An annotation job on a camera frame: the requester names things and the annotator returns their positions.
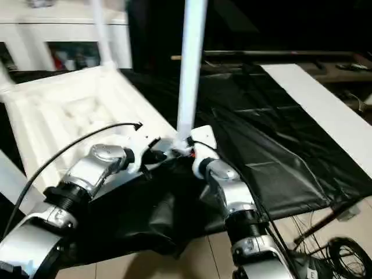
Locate white plastic table leg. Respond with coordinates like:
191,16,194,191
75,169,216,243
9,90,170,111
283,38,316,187
0,149,45,216
91,0,117,70
176,0,209,146
0,62,15,91

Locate black work mat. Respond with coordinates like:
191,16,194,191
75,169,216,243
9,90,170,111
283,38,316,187
0,62,364,258

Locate long black rod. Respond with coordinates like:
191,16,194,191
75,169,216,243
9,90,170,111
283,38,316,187
203,50,357,57

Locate flat white board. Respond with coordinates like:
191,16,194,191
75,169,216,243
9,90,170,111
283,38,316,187
260,63,372,169

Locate white glass door cabinet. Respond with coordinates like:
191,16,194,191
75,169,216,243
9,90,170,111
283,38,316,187
0,0,134,72

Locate small grey patterned ornament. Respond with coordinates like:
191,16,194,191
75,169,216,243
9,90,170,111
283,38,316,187
27,0,56,8

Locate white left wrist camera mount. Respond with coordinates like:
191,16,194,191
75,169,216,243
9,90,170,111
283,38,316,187
127,134,162,174

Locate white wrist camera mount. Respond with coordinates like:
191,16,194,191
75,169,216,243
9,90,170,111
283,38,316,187
190,125,221,180
127,134,162,174

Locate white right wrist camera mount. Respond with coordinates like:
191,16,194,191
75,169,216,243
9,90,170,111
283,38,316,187
190,125,221,180

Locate black left wrist camera cable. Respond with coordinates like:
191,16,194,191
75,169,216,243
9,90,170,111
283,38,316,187
0,121,144,233

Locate black tangled wires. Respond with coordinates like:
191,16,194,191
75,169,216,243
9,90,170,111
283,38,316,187
290,200,372,279

